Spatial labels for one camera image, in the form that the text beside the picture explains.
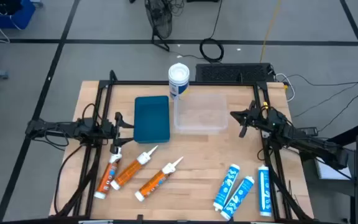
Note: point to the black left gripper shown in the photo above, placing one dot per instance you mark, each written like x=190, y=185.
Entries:
x=108, y=132

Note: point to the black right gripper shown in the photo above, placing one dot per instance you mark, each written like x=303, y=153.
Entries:
x=259, y=118

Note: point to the orange sealant tube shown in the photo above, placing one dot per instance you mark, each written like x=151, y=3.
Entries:
x=129, y=172
x=107, y=179
x=154, y=183

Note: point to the blue silicone tube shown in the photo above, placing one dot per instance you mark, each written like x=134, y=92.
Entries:
x=238, y=197
x=227, y=186
x=264, y=191

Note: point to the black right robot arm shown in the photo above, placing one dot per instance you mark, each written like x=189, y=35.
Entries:
x=306, y=143

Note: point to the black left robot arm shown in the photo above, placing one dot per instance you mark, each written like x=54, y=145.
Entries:
x=57, y=127

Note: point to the Lysol wipes canister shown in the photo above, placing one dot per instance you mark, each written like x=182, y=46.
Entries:
x=179, y=77

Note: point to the teal plastic bin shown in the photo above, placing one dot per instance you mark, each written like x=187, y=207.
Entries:
x=151, y=119

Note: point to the clear plastic container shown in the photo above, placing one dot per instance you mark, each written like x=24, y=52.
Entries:
x=200, y=115

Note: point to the white paper sheet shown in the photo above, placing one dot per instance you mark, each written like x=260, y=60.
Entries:
x=331, y=171

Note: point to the black floor fan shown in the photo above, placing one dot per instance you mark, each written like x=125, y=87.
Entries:
x=162, y=18

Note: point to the blue storage bin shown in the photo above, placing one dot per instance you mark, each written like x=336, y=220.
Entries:
x=23, y=15

